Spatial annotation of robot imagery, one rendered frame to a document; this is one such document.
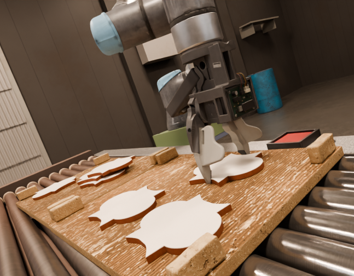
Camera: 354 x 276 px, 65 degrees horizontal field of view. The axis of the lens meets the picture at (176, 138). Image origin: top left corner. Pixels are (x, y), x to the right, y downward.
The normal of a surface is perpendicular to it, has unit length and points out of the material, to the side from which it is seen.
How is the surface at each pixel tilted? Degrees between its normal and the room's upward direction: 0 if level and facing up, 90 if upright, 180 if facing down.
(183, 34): 88
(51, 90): 90
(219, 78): 88
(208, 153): 66
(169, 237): 0
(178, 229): 0
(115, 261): 0
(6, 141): 90
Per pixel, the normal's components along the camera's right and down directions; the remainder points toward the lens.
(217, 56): -0.74, 0.33
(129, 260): -0.33, -0.93
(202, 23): 0.14, 0.11
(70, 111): 0.60, -0.07
